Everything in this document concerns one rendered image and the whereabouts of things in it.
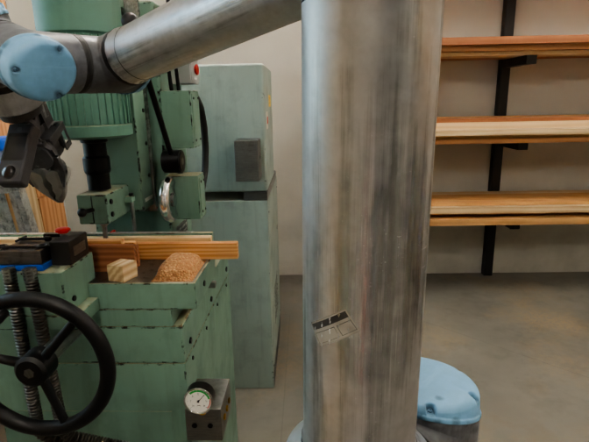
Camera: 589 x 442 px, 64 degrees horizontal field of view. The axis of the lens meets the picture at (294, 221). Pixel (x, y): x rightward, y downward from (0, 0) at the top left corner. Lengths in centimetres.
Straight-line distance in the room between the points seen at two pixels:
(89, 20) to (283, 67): 235
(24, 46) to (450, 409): 72
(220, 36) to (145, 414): 86
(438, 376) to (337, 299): 32
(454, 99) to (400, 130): 315
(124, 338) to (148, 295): 12
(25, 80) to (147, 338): 59
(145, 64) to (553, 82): 325
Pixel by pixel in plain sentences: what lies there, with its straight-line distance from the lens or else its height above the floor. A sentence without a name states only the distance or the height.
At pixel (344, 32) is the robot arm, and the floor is 132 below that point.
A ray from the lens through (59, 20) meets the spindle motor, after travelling 114.
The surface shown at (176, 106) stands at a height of 126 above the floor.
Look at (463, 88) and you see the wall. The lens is 353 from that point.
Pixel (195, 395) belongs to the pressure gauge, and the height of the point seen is 67.
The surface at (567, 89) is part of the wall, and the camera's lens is 380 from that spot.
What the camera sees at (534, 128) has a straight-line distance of 319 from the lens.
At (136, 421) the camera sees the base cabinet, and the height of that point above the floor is 56.
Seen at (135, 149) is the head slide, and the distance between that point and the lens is 127.
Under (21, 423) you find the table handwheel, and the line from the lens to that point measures 109.
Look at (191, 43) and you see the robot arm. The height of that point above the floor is 135.
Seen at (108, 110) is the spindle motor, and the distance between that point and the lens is 113.
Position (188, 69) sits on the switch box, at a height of 136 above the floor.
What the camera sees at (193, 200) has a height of 101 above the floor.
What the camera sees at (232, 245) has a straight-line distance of 115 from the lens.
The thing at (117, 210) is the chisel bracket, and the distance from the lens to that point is 122.
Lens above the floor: 127
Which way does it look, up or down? 14 degrees down
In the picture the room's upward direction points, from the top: 1 degrees counter-clockwise
